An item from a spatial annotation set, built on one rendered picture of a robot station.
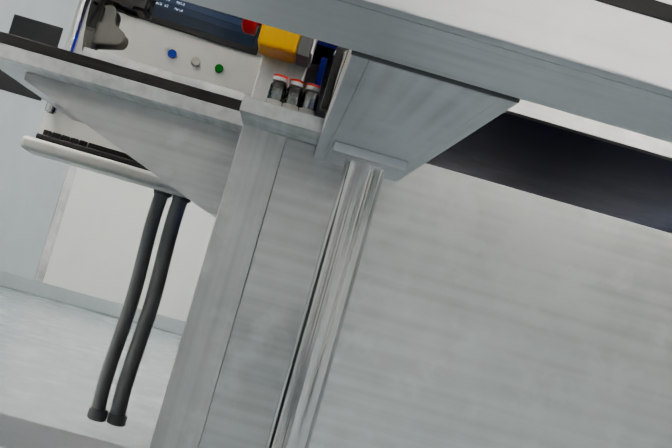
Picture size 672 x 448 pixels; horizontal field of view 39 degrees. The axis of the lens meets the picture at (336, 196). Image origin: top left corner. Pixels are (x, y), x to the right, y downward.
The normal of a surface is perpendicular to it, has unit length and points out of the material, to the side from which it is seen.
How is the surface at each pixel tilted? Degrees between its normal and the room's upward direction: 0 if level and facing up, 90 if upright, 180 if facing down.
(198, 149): 90
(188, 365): 90
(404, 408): 90
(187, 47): 90
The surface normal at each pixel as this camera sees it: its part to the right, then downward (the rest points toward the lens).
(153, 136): 0.07, -0.07
